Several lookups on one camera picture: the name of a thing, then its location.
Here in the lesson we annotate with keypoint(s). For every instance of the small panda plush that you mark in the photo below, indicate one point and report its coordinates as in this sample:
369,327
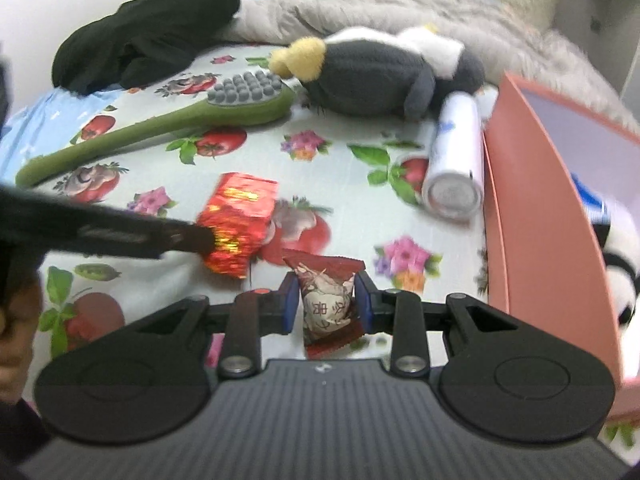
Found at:
618,238

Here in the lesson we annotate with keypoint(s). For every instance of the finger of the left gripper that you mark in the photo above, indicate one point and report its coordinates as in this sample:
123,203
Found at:
181,236

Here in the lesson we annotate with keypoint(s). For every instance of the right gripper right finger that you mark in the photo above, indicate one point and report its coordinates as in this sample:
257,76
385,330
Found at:
399,314

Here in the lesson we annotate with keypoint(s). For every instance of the red foil snack packet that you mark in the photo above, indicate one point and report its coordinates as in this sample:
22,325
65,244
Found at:
239,212

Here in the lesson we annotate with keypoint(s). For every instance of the blue red snack bag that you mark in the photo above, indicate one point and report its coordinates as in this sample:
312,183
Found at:
594,205

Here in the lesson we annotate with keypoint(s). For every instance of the white spray can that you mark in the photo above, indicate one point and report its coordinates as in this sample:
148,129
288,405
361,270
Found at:
453,188

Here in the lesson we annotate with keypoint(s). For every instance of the green back massager brush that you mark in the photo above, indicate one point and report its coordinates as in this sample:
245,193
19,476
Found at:
244,100

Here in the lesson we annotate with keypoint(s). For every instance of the grey duvet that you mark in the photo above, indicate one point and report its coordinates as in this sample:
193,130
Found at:
503,41

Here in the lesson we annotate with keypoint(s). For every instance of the dark red candy packet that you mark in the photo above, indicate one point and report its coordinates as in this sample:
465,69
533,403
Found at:
327,288

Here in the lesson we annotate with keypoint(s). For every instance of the black clothing pile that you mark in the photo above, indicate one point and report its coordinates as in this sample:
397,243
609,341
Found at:
143,42

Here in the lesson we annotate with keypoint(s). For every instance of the grey wardrobe cabinet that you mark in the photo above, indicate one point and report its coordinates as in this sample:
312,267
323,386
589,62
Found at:
608,31

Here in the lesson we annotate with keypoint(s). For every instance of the person's left hand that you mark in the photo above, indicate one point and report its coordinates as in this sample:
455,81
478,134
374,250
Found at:
19,321

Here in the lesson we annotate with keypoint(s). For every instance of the pink cardboard box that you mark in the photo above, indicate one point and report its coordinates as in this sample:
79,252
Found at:
544,261

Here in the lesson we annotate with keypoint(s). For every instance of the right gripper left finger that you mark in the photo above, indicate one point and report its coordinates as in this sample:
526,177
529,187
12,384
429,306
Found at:
254,314

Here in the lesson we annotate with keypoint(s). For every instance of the grey white penguin plush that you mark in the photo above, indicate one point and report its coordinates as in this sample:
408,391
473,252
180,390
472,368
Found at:
364,72

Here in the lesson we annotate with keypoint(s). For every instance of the floral bed sheet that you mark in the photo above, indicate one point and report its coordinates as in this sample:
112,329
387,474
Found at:
318,183

